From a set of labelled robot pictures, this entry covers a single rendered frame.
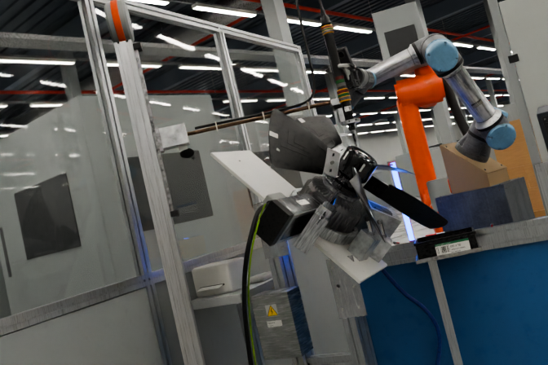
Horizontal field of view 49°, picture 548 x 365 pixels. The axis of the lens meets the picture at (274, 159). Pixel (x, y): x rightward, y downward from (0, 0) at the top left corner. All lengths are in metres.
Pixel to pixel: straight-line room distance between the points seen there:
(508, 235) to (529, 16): 1.79
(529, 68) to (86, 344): 2.88
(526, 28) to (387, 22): 2.50
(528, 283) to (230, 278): 1.10
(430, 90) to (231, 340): 4.13
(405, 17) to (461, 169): 3.65
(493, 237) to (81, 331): 1.49
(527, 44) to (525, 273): 1.77
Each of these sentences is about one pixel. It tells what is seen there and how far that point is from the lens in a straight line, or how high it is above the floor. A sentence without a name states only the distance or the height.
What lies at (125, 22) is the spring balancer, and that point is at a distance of 2.15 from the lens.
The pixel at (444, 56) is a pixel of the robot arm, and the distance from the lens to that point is 2.39.
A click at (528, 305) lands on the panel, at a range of 2.46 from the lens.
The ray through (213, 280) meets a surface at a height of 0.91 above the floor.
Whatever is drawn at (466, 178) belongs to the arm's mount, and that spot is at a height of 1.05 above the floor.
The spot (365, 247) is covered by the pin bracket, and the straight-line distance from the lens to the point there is 2.02.
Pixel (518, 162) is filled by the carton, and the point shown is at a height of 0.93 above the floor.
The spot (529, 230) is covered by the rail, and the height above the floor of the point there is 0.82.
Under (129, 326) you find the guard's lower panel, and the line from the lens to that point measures 2.09.
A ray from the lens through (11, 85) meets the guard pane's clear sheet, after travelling 1.99.
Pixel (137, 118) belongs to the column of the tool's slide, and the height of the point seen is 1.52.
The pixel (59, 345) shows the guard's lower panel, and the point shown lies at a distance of 1.90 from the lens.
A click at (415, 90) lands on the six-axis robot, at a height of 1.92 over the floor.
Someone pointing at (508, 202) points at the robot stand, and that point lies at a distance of 2.60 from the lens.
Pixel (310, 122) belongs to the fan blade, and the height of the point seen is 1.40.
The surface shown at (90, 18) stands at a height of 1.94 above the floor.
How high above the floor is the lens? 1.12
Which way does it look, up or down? 5 degrees up
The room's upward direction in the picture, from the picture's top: 13 degrees counter-clockwise
